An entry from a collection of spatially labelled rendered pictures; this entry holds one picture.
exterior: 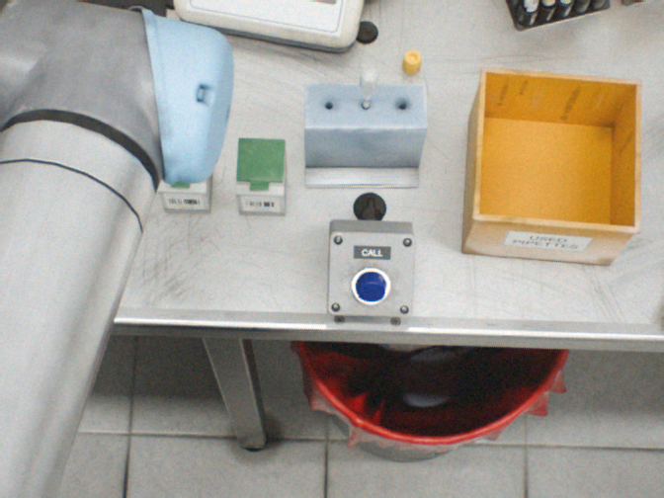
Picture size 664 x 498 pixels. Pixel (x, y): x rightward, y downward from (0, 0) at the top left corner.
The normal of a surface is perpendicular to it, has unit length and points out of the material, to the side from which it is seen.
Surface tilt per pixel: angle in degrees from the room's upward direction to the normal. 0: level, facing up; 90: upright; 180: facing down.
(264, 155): 0
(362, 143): 90
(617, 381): 0
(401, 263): 30
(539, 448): 0
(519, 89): 90
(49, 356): 45
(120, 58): 11
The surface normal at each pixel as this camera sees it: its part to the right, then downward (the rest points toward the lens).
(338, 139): 0.00, 0.95
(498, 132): 0.01, -0.30
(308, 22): -0.07, 0.13
